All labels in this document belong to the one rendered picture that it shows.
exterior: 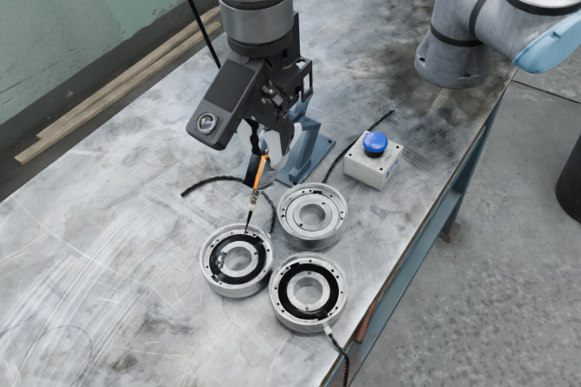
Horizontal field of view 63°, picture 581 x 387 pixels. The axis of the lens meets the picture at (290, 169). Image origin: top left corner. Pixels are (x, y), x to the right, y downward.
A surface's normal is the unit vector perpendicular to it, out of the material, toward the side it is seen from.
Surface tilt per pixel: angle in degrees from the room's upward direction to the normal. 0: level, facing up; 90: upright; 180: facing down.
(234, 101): 29
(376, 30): 0
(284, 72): 0
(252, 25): 90
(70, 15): 90
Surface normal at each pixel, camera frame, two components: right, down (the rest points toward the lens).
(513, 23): -0.83, 0.47
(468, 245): -0.05, -0.65
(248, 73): -0.27, -0.24
